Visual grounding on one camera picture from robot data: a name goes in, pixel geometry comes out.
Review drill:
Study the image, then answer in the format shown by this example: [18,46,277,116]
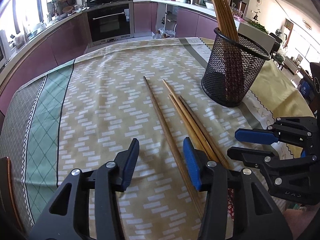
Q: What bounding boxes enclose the dark bamboo chopstick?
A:
[143,76,203,219]

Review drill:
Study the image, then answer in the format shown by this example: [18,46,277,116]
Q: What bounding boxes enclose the yellow cloth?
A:
[199,36,315,158]

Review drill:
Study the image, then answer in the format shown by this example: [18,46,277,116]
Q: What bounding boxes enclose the patterned beige green tablecloth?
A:
[0,36,293,240]

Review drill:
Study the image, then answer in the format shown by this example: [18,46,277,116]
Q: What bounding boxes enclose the purple kitchen cabinets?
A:
[1,0,215,114]

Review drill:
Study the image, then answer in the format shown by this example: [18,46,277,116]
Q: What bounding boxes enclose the white microwave oven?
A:
[0,30,9,69]

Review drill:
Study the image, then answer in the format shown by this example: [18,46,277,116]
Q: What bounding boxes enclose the black mesh utensil holder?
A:
[201,28,271,107]

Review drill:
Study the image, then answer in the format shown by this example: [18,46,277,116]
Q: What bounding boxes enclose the white kitchen island counter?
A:
[159,0,275,52]

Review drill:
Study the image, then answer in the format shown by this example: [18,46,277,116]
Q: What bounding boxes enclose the built-in black oven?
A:
[87,1,133,43]

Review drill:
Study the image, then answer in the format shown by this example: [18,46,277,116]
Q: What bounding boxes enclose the dark wooden chair back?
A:
[1,157,24,239]

